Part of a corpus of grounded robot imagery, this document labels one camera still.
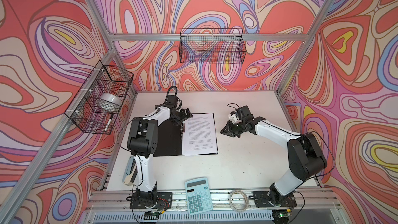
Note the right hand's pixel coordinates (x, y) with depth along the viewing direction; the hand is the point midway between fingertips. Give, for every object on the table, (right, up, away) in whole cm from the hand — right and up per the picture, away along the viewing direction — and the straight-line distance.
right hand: (222, 135), depth 88 cm
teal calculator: (-14, -27, -15) cm, 33 cm away
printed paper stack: (-14, -2, +8) cm, 16 cm away
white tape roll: (-56, +21, -14) cm, 61 cm away
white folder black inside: (-31, -4, +6) cm, 32 cm away
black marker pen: (-56, +9, -16) cm, 59 cm away
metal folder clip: (-25, +1, +8) cm, 26 cm away
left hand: (-20, +9, +12) cm, 25 cm away
